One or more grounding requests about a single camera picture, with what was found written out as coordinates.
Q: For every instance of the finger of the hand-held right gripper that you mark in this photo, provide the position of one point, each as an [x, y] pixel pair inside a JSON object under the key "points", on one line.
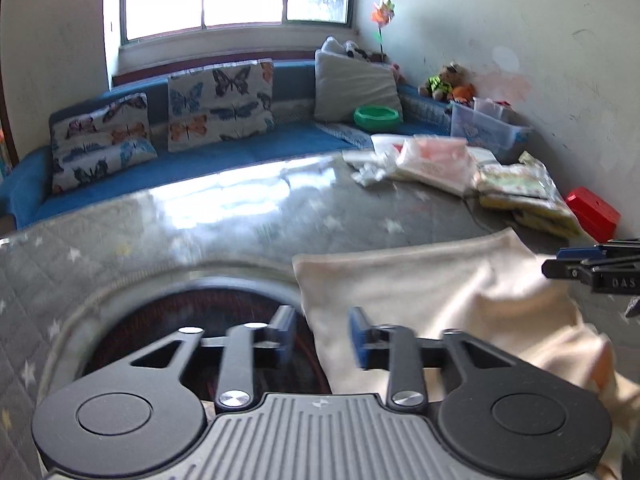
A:
{"points": [[576, 253], [590, 272]]}

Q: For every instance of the pink plastic-wrapped packet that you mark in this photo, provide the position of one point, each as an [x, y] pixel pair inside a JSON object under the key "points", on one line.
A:
{"points": [[432, 162]]}

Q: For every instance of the white plastic bag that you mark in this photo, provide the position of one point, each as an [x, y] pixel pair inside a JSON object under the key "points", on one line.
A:
{"points": [[372, 162]]}

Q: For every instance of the yellow green patterned packet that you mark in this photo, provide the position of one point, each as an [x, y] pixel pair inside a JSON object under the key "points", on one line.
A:
{"points": [[512, 185]]}

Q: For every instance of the cream cloth garment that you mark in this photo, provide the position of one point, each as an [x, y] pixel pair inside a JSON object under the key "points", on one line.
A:
{"points": [[430, 290]]}

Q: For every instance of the green plastic bowl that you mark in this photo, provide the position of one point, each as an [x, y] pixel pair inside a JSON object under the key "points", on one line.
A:
{"points": [[377, 116]]}

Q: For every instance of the white pillow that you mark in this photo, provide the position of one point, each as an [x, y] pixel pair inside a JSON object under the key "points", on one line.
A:
{"points": [[332, 46]]}

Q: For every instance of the red box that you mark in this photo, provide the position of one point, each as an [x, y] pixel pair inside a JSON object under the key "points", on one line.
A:
{"points": [[595, 212]]}

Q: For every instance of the small butterfly print pillow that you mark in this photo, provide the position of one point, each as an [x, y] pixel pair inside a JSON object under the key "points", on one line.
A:
{"points": [[100, 142]]}

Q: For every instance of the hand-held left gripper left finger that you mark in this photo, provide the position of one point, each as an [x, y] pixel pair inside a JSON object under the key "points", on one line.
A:
{"points": [[286, 331]]}

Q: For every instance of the large butterfly print pillow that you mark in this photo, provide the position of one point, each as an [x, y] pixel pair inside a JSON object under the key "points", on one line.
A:
{"points": [[220, 105]]}

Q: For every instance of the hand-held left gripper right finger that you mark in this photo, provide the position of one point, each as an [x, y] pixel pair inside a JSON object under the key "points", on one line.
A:
{"points": [[358, 336]]}

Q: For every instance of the colourful pinwheel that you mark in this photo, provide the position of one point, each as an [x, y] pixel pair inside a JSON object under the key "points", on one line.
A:
{"points": [[383, 14]]}

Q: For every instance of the grey star quilted blanket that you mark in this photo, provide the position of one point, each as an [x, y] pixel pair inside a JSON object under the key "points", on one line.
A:
{"points": [[200, 230]]}

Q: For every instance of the blue sofa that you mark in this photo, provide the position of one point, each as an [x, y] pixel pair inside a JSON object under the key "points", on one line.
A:
{"points": [[210, 155]]}

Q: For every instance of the orange plush toy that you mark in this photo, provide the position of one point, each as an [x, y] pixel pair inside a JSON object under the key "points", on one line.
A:
{"points": [[462, 94]]}

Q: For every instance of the yellow patterned flat packet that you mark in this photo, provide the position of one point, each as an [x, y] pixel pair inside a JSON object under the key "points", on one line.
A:
{"points": [[550, 220]]}

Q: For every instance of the clear plastic storage box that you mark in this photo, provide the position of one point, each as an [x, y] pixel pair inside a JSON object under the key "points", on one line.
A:
{"points": [[482, 127]]}

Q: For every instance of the black and white plush toy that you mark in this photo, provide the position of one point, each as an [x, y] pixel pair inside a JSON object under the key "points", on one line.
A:
{"points": [[356, 51]]}

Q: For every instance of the grey pillow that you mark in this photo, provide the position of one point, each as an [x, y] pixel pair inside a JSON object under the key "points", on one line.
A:
{"points": [[352, 90]]}

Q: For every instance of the brown teddy bear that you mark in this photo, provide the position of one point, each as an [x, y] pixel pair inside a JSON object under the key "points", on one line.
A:
{"points": [[442, 82]]}

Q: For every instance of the dark round basin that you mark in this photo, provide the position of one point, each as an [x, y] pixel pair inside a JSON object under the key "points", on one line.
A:
{"points": [[165, 320]]}

